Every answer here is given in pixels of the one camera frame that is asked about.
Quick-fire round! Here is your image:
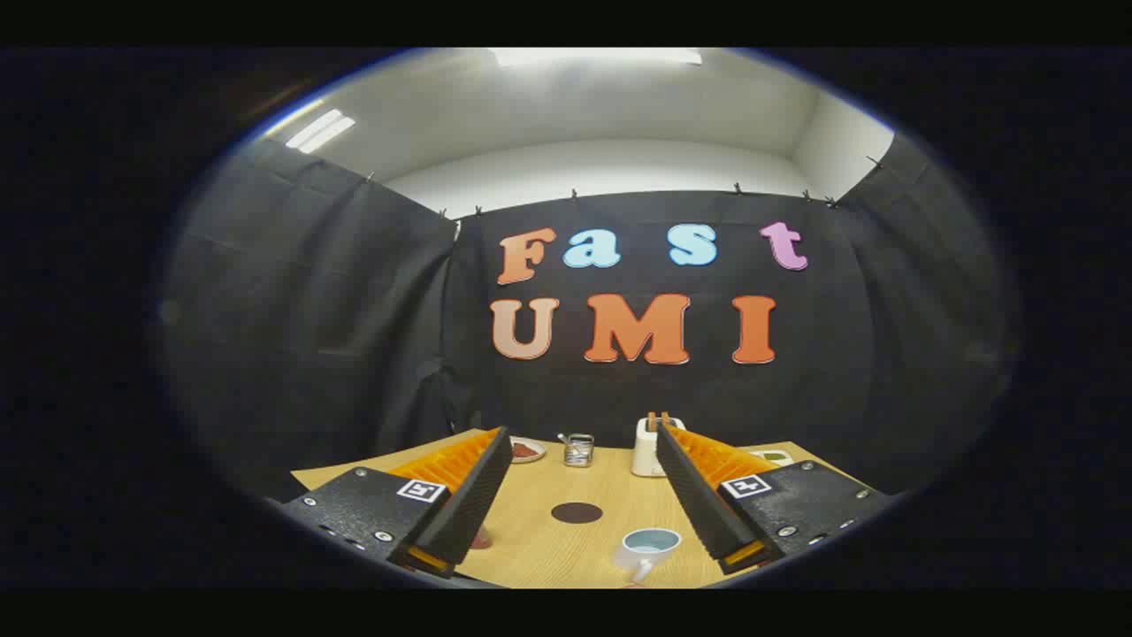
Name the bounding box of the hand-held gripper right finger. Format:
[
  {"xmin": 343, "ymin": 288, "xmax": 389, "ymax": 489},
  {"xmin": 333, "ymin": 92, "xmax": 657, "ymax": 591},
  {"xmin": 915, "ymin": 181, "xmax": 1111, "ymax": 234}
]
[{"xmin": 655, "ymin": 422, "xmax": 892, "ymax": 576}]

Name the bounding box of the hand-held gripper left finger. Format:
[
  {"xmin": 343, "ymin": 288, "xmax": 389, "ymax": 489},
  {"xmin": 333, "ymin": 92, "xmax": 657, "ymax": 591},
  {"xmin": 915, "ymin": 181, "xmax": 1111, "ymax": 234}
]
[{"xmin": 281, "ymin": 426, "xmax": 515, "ymax": 580}]

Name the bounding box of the white cup blue inside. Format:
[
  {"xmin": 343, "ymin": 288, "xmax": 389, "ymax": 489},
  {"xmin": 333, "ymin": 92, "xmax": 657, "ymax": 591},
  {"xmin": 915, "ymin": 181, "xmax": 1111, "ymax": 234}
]
[{"xmin": 613, "ymin": 527, "xmax": 683, "ymax": 585}]

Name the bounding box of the white toaster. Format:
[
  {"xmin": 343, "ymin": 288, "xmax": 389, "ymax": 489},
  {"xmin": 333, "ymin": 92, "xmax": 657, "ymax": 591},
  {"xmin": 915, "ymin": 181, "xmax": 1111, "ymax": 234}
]
[{"xmin": 631, "ymin": 416, "xmax": 686, "ymax": 478}]

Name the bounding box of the wooden table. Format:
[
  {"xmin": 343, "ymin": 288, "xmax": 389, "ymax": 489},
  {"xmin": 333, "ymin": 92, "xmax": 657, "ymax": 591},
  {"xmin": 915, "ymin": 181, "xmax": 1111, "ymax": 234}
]
[{"xmin": 292, "ymin": 429, "xmax": 872, "ymax": 589}]

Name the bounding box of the black backdrop cloth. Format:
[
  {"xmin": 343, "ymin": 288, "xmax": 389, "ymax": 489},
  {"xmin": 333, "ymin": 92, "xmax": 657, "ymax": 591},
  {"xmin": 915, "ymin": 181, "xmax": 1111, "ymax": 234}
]
[{"xmin": 159, "ymin": 133, "xmax": 1018, "ymax": 501}]

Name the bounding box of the double strip ceiling light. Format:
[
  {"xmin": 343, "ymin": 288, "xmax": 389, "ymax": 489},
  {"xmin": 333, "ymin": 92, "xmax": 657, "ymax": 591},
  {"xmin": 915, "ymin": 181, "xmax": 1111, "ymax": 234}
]
[{"xmin": 285, "ymin": 109, "xmax": 356, "ymax": 155}]

